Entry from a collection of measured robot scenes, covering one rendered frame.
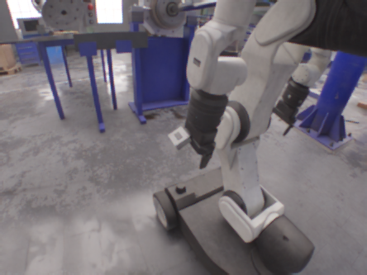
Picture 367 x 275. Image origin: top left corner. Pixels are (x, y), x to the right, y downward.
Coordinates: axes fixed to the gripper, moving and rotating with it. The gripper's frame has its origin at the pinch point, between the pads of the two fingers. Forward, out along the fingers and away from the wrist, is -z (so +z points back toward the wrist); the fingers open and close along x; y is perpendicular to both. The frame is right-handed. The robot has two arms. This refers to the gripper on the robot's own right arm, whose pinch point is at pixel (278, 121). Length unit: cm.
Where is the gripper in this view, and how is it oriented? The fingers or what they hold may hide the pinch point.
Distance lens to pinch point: 81.7
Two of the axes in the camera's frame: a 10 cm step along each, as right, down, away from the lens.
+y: -8.6, 2.5, -4.4
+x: -4.8, -6.8, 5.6
